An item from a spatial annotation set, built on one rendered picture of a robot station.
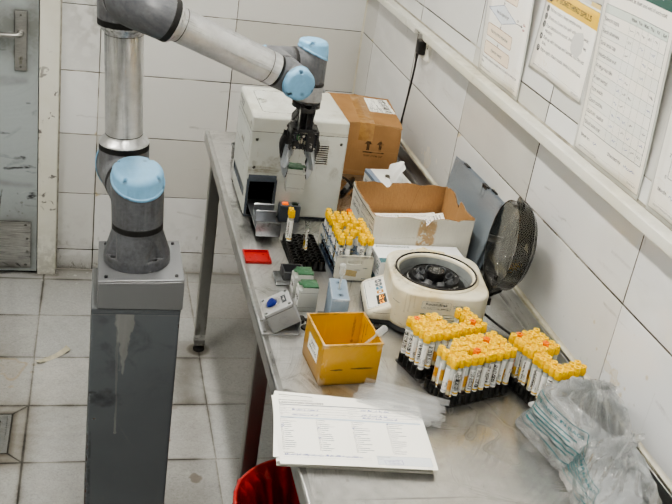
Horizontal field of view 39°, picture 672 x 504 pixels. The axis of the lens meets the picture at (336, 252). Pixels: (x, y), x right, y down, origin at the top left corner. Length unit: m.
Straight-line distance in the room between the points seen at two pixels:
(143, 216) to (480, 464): 0.90
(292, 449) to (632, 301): 0.74
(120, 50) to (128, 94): 0.10
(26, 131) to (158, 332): 1.85
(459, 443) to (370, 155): 1.42
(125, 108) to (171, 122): 1.79
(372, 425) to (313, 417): 0.12
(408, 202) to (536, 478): 1.10
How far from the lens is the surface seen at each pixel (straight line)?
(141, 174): 2.14
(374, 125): 3.09
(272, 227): 2.55
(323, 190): 2.72
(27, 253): 4.16
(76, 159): 4.04
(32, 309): 3.94
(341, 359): 1.98
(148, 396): 2.34
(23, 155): 3.98
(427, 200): 2.76
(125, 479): 2.49
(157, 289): 2.18
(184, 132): 4.00
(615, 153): 2.07
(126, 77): 2.18
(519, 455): 1.94
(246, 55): 2.10
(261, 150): 2.65
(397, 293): 2.20
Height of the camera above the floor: 1.98
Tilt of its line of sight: 25 degrees down
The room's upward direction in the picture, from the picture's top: 9 degrees clockwise
